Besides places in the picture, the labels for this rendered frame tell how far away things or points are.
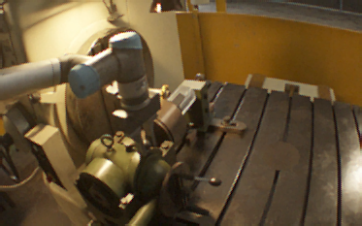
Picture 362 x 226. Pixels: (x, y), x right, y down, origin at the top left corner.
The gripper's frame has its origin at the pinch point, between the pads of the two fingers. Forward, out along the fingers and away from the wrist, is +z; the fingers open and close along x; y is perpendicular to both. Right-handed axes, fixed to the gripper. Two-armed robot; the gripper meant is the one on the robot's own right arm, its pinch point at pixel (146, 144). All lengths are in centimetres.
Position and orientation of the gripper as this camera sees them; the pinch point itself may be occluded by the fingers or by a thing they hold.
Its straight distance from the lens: 73.9
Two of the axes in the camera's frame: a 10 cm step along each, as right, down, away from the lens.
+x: 5.6, -5.0, 6.6
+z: 1.2, 8.4, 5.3
